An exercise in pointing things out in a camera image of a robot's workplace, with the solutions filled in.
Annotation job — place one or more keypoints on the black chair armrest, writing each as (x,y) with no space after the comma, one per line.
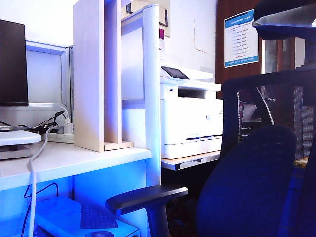
(145,197)

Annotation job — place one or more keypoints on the white desk partition panel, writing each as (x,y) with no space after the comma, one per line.
(44,74)

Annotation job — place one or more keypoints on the black mesh office chair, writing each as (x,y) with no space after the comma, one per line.
(284,81)

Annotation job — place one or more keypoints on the white HP laser printer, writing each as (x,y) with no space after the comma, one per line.
(192,118)

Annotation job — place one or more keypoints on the light wooden printer table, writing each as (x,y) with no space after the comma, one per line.
(185,161)

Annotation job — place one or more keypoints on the light wooden file organizer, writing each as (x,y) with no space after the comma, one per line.
(87,74)

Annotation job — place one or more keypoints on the white plug-in charger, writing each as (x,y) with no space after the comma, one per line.
(68,129)

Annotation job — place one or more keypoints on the white power strip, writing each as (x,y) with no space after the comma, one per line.
(58,137)

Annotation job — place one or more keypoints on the dark brown wooden door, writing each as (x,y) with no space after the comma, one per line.
(221,37)

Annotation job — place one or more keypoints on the blue-framed white notice poster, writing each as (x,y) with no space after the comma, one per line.
(240,39)

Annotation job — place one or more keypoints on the dark computer keyboard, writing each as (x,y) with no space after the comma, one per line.
(98,217)

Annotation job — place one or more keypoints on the dark computer mouse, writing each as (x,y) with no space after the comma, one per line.
(101,234)

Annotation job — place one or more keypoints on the white flat monitor riser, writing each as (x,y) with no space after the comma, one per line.
(17,137)

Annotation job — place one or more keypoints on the black computer monitor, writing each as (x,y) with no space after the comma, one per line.
(12,61)

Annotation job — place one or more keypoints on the white partition with rounded post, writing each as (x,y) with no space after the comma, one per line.
(151,86)

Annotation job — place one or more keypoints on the framed wall picture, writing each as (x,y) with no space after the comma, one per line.
(166,14)

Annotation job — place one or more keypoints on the black wall switch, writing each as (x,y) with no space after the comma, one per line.
(128,8)

